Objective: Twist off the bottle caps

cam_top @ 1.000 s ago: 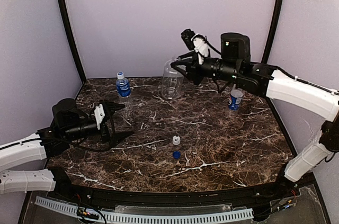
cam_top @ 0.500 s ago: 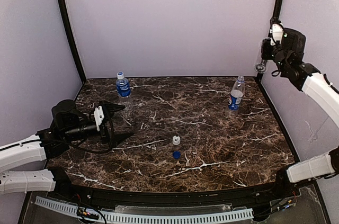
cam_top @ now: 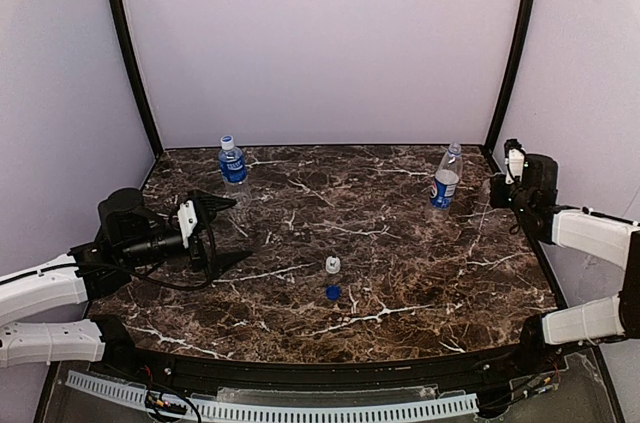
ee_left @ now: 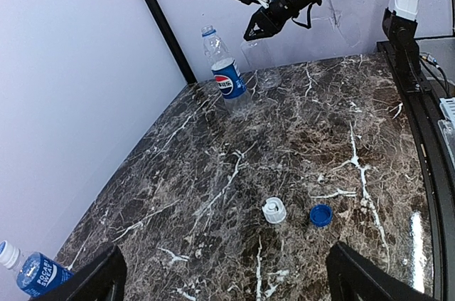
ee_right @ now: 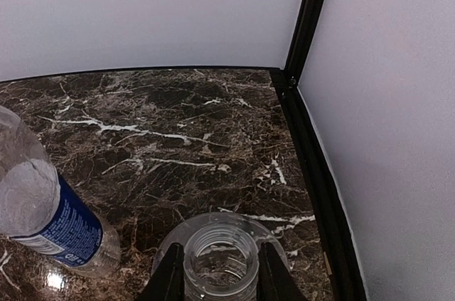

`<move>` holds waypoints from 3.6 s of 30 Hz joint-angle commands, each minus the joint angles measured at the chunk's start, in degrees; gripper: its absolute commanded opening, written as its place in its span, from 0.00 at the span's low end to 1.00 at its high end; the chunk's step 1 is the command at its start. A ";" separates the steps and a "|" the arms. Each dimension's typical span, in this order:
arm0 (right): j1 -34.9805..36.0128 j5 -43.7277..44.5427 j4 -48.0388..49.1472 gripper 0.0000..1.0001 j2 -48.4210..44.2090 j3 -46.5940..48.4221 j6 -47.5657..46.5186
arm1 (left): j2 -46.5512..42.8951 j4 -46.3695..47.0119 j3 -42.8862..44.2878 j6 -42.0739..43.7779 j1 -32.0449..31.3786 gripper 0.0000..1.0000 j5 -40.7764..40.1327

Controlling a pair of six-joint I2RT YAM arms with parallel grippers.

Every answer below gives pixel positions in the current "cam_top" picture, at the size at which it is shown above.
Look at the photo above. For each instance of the right black frame post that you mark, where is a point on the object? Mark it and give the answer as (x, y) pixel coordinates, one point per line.
(510, 74)

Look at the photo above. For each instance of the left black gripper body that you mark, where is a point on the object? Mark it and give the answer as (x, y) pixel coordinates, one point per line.
(201, 241)

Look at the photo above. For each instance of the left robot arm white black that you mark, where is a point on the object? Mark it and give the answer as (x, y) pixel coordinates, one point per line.
(177, 252)

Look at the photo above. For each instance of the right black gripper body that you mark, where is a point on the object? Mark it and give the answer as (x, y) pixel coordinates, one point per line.
(500, 191)

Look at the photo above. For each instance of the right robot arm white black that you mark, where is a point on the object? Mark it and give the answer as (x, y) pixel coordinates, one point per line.
(528, 187)

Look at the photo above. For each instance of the black frame post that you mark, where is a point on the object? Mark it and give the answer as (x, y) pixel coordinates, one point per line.
(123, 34)
(510, 74)

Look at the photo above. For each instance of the black front table rail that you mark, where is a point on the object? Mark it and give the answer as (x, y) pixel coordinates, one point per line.
(482, 370)

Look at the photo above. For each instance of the white sport bottle cap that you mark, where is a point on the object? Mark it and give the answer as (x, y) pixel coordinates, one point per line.
(332, 264)

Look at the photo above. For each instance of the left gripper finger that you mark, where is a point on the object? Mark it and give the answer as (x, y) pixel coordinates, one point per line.
(208, 205)
(220, 263)

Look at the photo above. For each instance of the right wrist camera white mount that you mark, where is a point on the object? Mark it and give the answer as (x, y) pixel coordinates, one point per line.
(515, 157)

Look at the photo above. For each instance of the blue bottle cap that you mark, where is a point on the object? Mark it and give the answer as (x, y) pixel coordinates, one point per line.
(333, 292)

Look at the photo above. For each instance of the Pocari Sweat bottle blue label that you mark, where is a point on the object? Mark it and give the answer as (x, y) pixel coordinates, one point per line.
(234, 171)

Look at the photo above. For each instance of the Pepsi bottle blue label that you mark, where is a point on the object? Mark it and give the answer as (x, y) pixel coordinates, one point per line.
(445, 183)

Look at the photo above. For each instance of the left black frame post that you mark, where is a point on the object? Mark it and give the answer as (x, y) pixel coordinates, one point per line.
(123, 34)

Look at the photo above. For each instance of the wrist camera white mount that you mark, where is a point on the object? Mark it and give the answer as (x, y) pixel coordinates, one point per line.
(188, 221)
(515, 157)

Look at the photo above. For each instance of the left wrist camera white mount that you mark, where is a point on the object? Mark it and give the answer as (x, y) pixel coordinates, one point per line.
(188, 221)

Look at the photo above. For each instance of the white slotted cable duct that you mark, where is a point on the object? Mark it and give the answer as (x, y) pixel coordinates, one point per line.
(415, 404)

